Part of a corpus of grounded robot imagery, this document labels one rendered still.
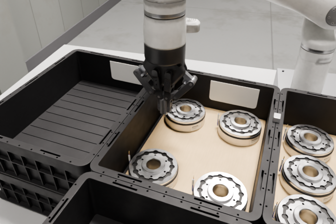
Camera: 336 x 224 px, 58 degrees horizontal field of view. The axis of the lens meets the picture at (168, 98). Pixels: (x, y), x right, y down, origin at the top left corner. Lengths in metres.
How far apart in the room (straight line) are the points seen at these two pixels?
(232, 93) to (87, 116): 0.39
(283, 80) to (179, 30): 0.67
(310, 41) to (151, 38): 0.55
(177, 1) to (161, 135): 0.37
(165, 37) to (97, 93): 0.47
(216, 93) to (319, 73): 0.32
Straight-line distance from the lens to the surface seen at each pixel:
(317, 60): 0.96
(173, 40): 0.52
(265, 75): 1.31
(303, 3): 0.86
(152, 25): 0.51
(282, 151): 0.77
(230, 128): 0.75
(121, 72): 0.91
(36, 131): 0.84
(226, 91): 0.81
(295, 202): 0.63
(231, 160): 0.72
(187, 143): 0.74
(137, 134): 0.70
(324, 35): 0.97
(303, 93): 0.80
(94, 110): 0.86
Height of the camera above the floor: 1.34
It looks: 35 degrees down
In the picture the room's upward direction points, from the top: straight up
